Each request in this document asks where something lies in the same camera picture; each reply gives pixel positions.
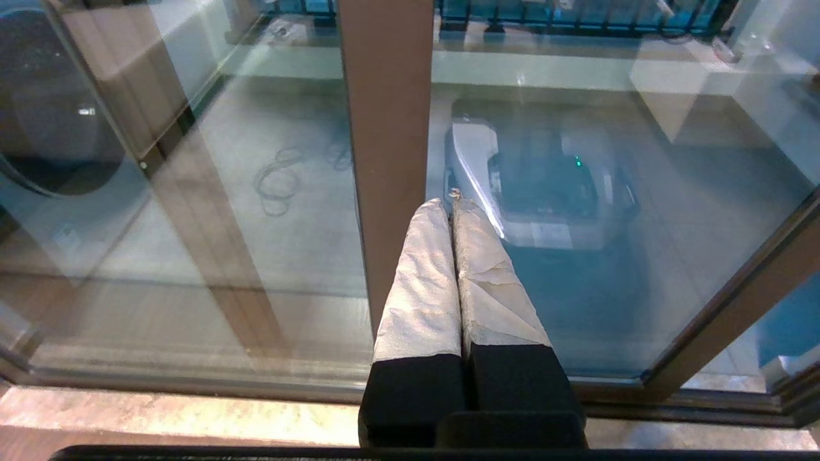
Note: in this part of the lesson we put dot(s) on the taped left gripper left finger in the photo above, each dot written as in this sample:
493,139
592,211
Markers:
416,307

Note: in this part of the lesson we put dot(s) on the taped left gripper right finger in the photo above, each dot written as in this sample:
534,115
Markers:
500,320

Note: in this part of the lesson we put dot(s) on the brown framed sliding glass door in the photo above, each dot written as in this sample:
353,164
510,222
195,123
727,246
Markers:
737,307

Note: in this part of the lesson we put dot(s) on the brown framed fixed glass panel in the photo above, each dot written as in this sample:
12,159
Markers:
391,160

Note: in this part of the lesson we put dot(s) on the dark brown door jamb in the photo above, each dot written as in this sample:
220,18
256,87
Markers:
801,397

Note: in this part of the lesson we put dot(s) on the black balcony railing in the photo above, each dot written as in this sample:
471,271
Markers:
576,16

